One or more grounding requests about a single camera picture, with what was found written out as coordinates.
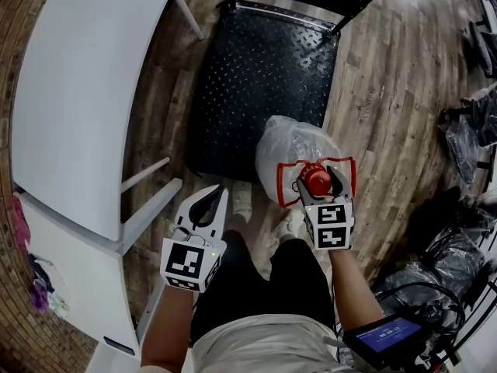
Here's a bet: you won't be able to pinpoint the clear water jug red cap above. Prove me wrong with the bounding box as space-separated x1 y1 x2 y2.
255 114 357 209

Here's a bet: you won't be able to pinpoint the person's black shorts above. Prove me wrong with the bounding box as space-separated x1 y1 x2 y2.
189 229 337 345

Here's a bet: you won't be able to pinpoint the person's right forearm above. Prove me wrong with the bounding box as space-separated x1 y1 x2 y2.
328 249 384 332

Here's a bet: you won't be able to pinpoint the person's left forearm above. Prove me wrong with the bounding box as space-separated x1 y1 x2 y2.
140 284 196 369

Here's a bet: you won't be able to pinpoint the black platform trolley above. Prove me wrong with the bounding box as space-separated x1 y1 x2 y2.
185 0 399 184

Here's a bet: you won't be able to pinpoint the white cloth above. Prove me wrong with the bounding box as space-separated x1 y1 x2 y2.
43 263 72 319

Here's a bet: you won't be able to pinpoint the purple cloth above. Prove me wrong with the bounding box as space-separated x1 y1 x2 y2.
26 253 56 311

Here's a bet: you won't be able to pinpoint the plastic-wrapped office chair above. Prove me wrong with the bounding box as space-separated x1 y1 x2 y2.
467 19 497 80
372 190 497 326
438 83 497 186

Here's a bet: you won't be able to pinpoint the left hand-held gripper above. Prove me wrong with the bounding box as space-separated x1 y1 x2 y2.
159 184 231 295

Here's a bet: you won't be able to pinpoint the pink cloth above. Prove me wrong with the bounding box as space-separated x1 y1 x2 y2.
11 195 33 249

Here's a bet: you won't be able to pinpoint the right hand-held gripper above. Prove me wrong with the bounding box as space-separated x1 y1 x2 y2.
296 165 356 251

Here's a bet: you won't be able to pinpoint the white table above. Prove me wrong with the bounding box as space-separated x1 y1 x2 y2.
17 190 169 373
10 0 205 256

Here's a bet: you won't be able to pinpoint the black monitor with blue screen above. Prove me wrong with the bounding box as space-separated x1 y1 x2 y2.
343 312 426 367

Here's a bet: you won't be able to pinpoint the person's white t-shirt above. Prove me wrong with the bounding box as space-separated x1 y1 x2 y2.
139 312 350 373

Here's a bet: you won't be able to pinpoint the black cable bundle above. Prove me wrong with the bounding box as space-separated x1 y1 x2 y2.
374 281 467 369

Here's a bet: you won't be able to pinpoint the person's right white shoe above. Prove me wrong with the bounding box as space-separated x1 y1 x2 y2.
273 207 308 245

